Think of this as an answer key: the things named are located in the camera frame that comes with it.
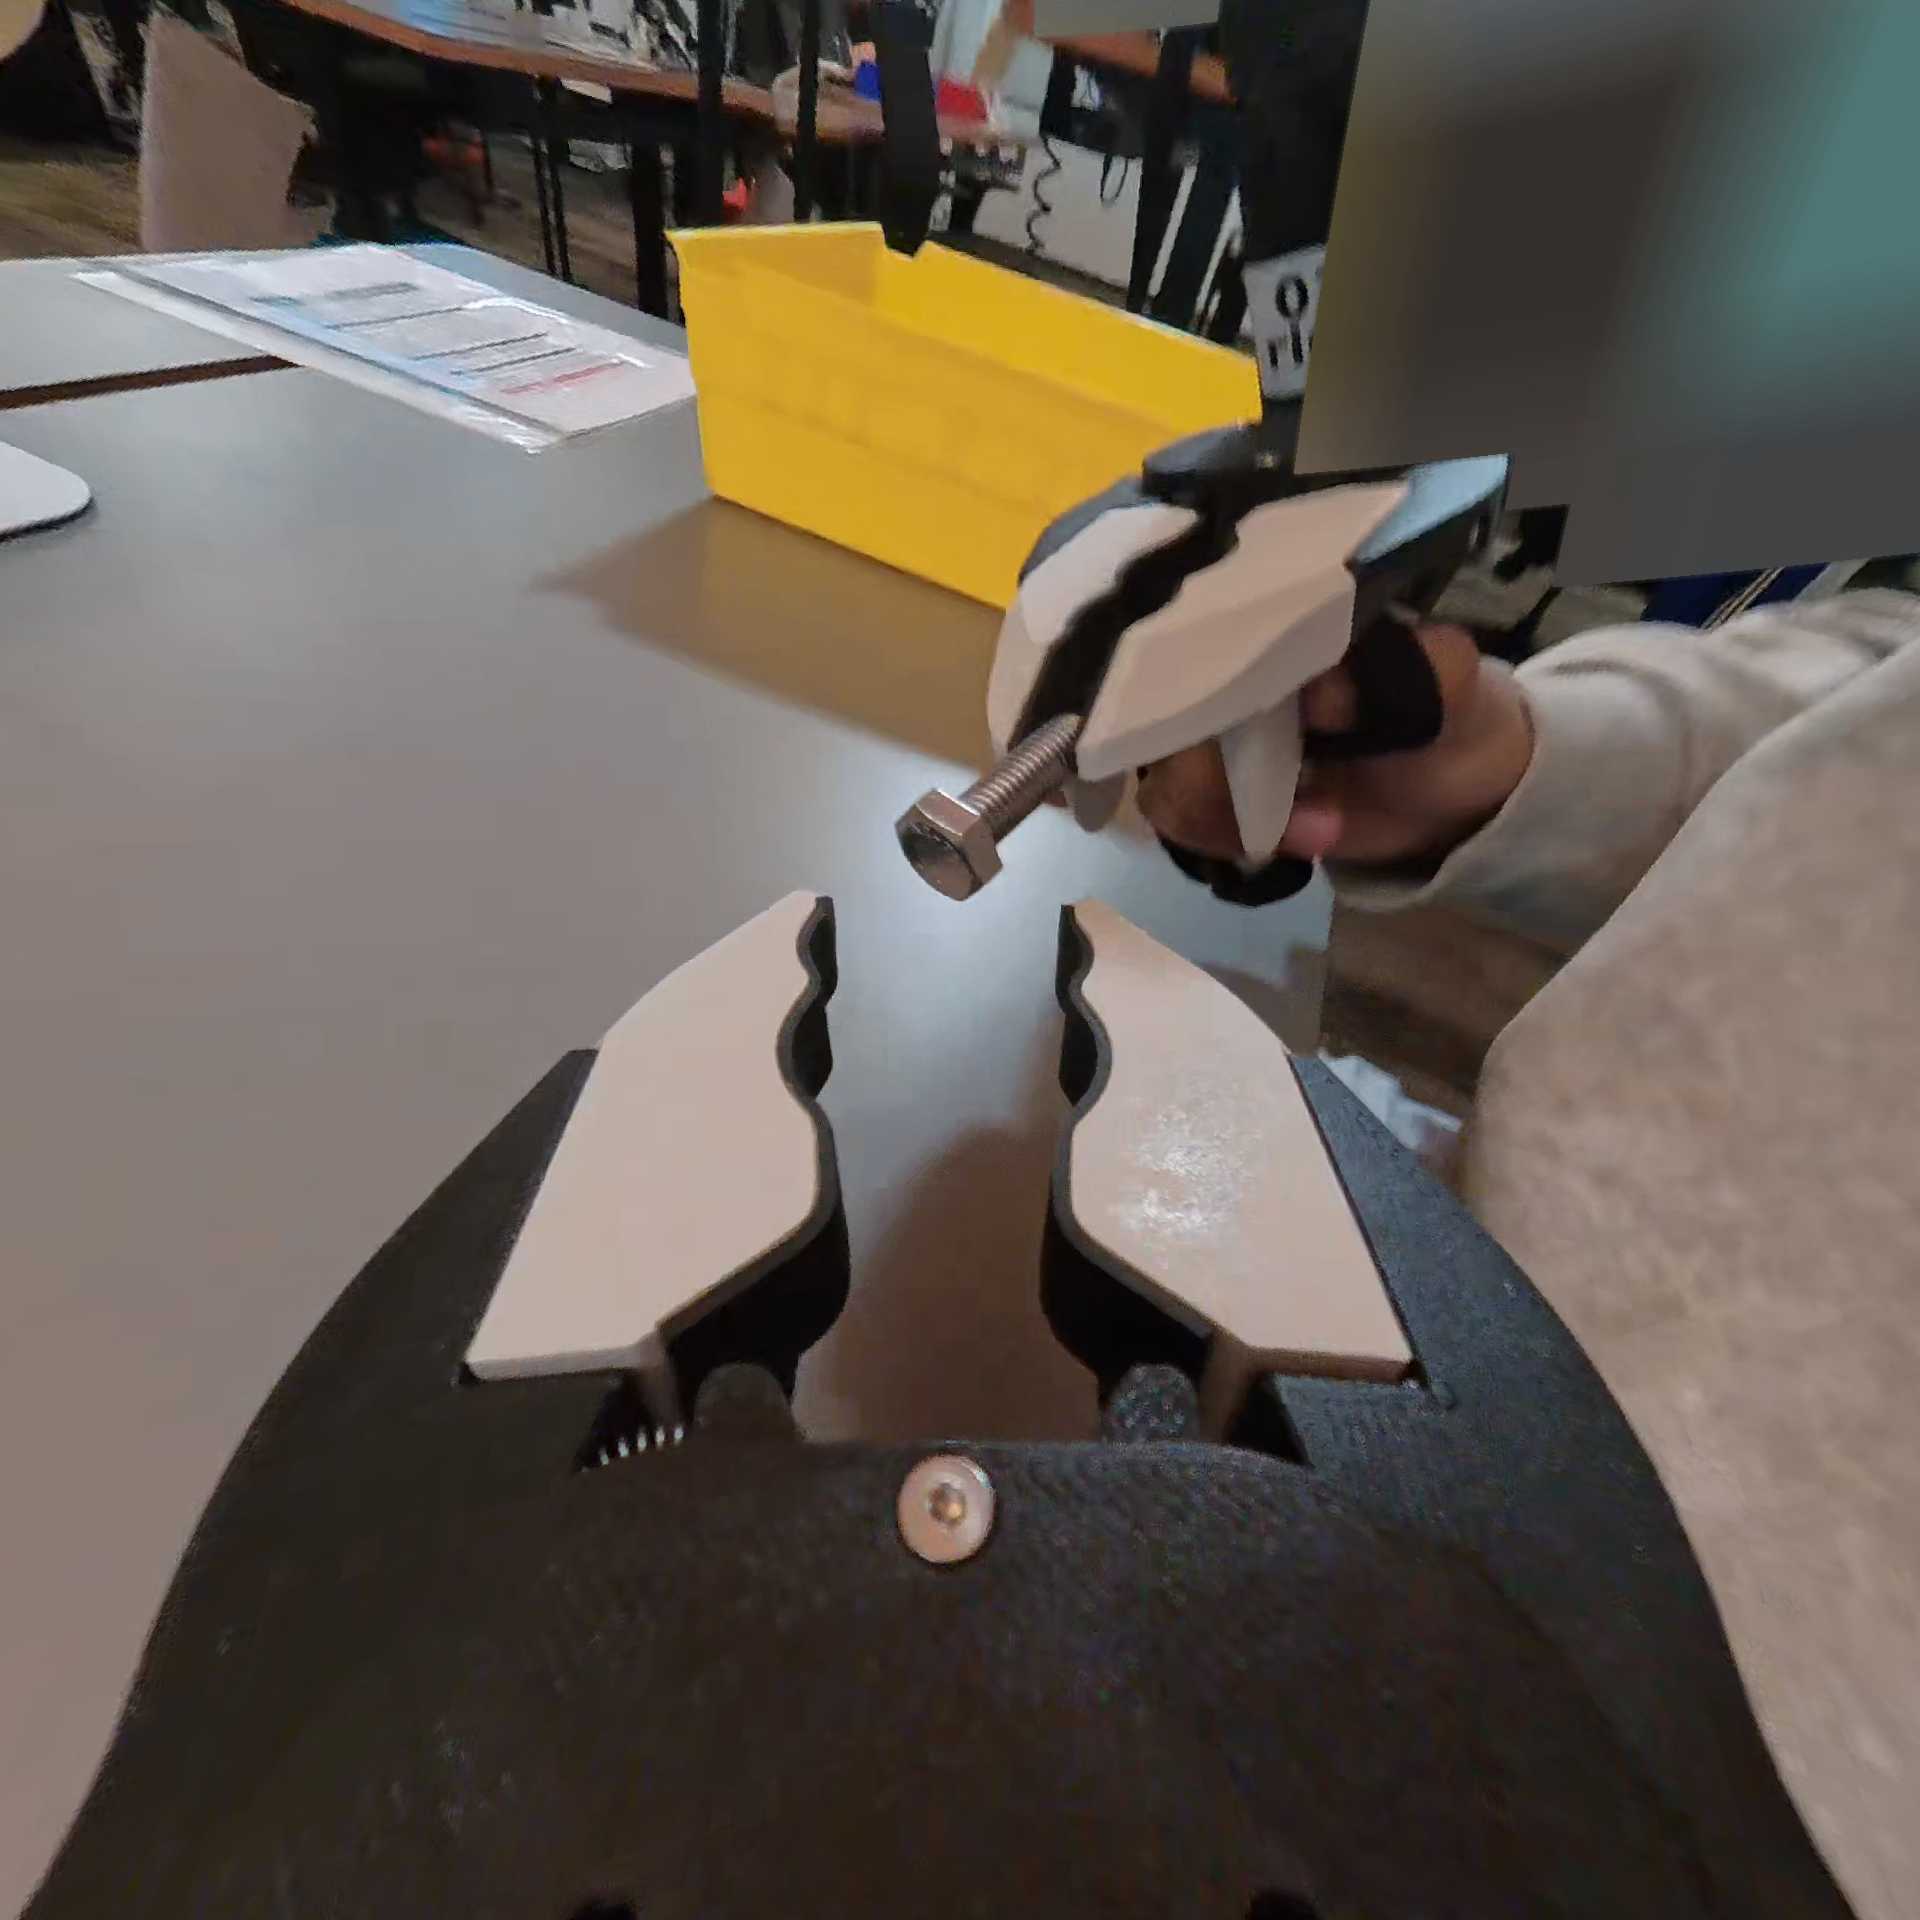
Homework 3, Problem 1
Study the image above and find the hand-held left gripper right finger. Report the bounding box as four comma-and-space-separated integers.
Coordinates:
1040, 900, 1423, 1445

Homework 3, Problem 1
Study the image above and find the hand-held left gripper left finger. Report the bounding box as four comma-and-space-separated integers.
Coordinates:
462, 892, 854, 1427

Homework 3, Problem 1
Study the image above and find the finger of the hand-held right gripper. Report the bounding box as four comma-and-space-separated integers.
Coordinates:
983, 498, 1209, 760
1048, 477, 1415, 834

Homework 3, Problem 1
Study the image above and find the yellow plastic bin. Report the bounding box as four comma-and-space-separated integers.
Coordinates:
667, 222, 1263, 608

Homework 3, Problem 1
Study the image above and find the silver hex bolt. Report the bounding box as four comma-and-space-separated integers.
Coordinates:
896, 710, 1085, 904

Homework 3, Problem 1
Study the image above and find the person's right forearm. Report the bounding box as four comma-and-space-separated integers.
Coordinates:
1328, 587, 1920, 976

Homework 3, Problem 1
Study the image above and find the grey desk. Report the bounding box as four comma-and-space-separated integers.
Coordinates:
0, 240, 1337, 1914

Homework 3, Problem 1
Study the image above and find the wooden-edged desk with black legs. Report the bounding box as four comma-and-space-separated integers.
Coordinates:
277, 0, 887, 324

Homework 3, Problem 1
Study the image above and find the person's right hand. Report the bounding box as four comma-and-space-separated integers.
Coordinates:
1132, 621, 1536, 904

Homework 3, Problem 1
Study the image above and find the person's grey sweater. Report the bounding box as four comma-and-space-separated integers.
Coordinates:
1457, 838, 1920, 1920

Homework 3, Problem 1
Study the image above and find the laminated paper sheet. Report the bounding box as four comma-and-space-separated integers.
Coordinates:
75, 245, 700, 452

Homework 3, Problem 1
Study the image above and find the wooden document stand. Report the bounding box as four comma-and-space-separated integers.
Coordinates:
0, 440, 95, 542

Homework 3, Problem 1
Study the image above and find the grey cardboard panel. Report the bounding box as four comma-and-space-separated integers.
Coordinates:
139, 11, 324, 256

